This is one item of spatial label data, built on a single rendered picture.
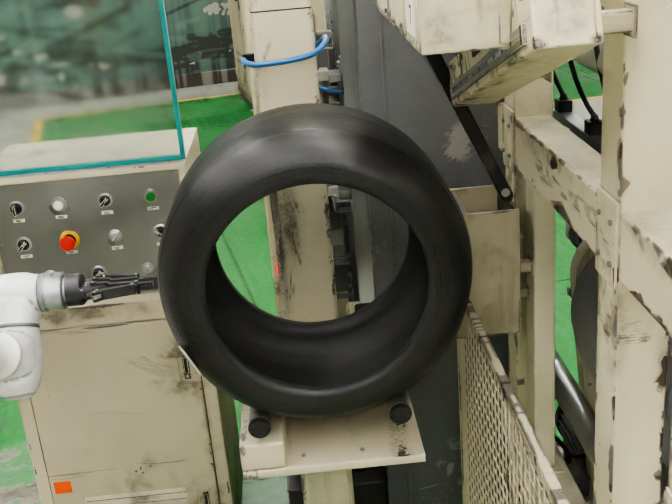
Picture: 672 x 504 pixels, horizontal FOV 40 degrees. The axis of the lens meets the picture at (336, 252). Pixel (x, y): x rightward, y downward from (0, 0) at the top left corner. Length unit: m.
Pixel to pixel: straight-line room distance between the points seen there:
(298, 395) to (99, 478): 1.14
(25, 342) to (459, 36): 1.26
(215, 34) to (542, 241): 8.88
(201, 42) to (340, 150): 9.17
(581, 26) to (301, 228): 0.96
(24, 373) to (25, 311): 0.14
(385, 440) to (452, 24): 0.94
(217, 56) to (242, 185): 9.19
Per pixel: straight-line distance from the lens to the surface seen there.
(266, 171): 1.63
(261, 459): 1.90
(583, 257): 2.42
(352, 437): 1.98
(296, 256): 2.10
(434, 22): 1.37
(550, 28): 1.30
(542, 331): 2.20
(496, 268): 2.09
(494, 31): 1.39
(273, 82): 1.99
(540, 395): 2.27
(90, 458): 2.78
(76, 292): 2.21
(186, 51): 10.76
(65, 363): 2.64
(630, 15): 1.43
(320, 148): 1.63
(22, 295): 2.22
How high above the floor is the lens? 1.86
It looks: 21 degrees down
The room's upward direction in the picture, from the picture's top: 5 degrees counter-clockwise
